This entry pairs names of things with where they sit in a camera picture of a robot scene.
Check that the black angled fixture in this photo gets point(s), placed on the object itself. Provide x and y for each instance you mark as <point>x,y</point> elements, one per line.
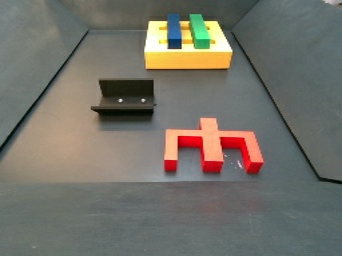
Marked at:
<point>125,96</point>

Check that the yellow slotted board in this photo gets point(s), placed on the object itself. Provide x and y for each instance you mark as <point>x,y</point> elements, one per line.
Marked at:
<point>185,58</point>

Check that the red fork-shaped block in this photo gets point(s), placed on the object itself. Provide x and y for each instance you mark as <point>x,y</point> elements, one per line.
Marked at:
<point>212,140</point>

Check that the blue long bar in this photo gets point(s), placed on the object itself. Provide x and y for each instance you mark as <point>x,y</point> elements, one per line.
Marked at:
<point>173,32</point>

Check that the green long bar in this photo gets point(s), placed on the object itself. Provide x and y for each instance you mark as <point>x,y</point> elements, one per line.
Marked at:
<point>199,32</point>

